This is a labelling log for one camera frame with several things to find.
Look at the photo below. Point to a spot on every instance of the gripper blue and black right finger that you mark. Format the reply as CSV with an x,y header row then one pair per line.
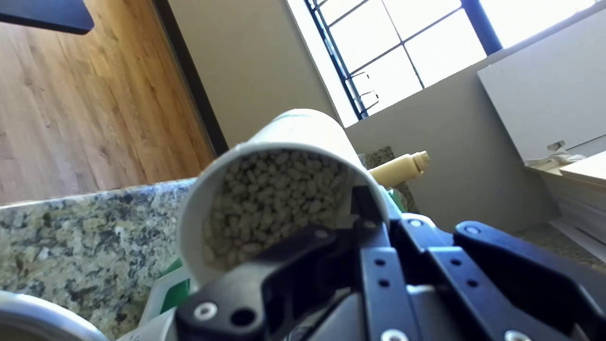
x,y
504,277

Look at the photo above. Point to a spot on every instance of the gripper blue and black left finger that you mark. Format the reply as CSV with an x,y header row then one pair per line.
x,y
284,296

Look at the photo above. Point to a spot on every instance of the white paper cup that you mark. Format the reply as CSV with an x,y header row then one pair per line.
x,y
284,135

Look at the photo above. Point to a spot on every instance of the silver metal dish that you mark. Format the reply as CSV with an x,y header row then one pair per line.
x,y
57,315

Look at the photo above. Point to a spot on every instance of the white ceramic mug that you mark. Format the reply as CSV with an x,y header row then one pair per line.
x,y
148,315

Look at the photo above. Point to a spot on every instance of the beige plastic bottle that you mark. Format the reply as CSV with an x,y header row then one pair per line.
x,y
403,167

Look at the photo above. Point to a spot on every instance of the dark blue flat board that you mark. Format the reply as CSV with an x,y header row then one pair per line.
x,y
44,14

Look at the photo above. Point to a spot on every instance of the white wall cabinet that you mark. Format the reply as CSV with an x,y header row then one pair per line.
x,y
555,95

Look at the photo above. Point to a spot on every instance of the window with blue frame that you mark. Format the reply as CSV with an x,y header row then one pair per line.
x,y
390,57

